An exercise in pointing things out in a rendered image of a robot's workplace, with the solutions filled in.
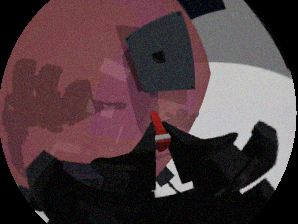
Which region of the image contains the red peg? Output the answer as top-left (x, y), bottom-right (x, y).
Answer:
top-left (150, 111), bottom-right (172, 153)

